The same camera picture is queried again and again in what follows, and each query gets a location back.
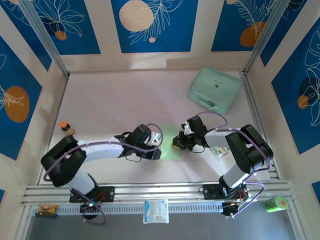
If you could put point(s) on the light green cloth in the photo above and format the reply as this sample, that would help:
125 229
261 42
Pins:
171 135

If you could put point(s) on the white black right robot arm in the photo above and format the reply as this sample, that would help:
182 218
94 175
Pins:
217 137

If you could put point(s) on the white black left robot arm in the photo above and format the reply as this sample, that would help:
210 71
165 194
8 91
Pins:
105 150

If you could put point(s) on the colourful snack packet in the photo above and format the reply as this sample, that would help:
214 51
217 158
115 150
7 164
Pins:
220 150

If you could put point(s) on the mint green zip pouch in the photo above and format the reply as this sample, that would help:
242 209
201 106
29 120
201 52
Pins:
215 85

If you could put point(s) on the white blue tissue packet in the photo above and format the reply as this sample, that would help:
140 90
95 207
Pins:
156 211

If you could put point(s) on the black controller board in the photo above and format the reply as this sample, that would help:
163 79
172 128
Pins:
88 208
230 210

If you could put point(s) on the green can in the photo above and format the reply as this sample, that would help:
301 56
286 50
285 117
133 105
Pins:
275 204

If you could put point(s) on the yellow blue toy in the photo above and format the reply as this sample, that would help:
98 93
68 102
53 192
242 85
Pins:
46 209

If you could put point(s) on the aluminium mounting rail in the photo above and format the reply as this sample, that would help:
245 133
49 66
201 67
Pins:
162 191

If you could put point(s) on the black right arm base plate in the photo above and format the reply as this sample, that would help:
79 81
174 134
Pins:
210 192

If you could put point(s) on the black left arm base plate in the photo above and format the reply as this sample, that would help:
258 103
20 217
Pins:
107 193

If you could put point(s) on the aluminium table edge rail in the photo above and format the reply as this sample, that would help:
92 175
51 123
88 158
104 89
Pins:
50 125
251 95

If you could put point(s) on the aluminium frame post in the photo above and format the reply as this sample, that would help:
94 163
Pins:
47 42
267 37

